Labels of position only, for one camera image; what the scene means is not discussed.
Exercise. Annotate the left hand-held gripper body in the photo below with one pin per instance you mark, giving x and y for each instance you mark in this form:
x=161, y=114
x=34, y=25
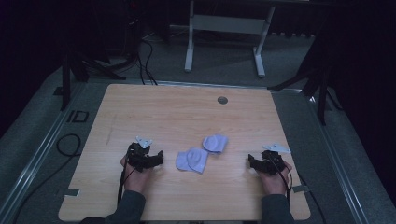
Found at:
x=139, y=157

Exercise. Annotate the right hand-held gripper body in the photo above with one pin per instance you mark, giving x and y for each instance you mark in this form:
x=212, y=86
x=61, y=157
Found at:
x=272, y=163

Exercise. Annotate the metal floor rail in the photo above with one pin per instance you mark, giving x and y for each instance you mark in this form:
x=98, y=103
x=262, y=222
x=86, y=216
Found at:
x=37, y=149
x=339, y=161

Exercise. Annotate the person's right hand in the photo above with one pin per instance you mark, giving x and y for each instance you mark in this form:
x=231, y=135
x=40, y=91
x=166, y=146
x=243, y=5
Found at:
x=274, y=183

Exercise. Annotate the black tripod stand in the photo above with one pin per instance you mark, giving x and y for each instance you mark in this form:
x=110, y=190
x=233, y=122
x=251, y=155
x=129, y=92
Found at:
x=320, y=77
x=73, y=67

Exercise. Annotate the black tape floor marks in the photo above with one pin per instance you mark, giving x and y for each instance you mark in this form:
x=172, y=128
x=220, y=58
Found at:
x=77, y=116

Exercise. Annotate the grey round table grommet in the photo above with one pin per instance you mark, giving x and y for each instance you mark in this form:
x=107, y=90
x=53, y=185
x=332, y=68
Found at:
x=222, y=100

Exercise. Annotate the white metal desk frame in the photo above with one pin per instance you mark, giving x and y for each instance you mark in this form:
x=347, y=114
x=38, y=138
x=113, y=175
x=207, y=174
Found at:
x=229, y=25

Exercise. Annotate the light purple sock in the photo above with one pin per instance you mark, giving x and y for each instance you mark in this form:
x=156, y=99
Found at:
x=193, y=160
x=214, y=143

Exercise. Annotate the person's left hand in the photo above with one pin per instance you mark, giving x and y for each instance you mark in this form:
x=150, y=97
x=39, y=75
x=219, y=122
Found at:
x=137, y=182

